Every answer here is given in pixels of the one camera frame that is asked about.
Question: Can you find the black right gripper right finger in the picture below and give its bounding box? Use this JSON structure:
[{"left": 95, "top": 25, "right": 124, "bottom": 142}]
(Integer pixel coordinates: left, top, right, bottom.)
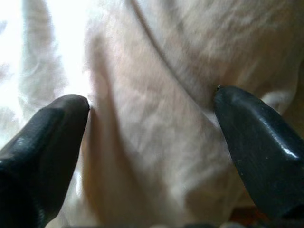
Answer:
[{"left": 213, "top": 85, "right": 304, "bottom": 219}]

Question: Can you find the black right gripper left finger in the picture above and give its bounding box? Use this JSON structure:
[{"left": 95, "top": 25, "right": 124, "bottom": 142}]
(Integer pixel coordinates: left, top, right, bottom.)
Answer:
[{"left": 0, "top": 94, "right": 91, "bottom": 228}]

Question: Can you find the pink cartoon print blanket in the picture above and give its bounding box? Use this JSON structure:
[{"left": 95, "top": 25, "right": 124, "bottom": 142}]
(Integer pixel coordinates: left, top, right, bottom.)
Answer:
[{"left": 0, "top": 0, "right": 304, "bottom": 228}]

